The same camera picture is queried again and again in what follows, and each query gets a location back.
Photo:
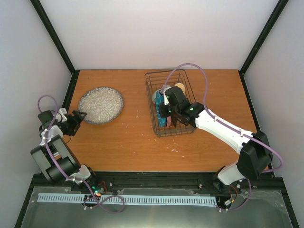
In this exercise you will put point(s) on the yellow mug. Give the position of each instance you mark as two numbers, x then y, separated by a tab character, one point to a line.
182	87

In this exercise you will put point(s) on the pink dotted plate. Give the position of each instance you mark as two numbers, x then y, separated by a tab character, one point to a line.
168	122

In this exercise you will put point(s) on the black aluminium frame rail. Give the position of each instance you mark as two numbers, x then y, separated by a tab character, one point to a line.
199	182

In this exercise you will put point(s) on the light blue cable duct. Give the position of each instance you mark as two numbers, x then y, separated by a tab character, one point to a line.
141	200

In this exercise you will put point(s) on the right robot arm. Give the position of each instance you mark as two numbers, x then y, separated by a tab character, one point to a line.
253	148

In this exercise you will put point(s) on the grey speckled plate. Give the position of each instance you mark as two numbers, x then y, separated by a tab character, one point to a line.
101	105

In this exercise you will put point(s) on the black mosaic rim plate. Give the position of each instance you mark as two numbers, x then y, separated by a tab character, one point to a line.
174	120

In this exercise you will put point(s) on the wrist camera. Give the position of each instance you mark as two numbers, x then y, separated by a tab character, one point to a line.
61	115
166	102

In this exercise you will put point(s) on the small electronics board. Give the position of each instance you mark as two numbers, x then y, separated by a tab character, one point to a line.
100	189

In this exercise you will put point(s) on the light green bowl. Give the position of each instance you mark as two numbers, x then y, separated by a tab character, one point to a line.
155	94

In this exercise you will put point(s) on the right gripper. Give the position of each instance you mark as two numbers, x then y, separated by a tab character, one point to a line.
163	113

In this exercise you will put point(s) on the teal dotted plate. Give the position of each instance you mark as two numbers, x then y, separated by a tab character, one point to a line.
161	121

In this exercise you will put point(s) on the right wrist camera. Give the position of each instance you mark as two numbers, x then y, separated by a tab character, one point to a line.
166	102

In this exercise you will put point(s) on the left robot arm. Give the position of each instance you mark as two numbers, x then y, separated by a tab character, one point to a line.
53	156

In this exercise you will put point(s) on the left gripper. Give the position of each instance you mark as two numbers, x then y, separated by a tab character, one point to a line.
75	123

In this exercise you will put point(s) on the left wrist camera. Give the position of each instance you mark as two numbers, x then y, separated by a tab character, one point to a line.
61	115

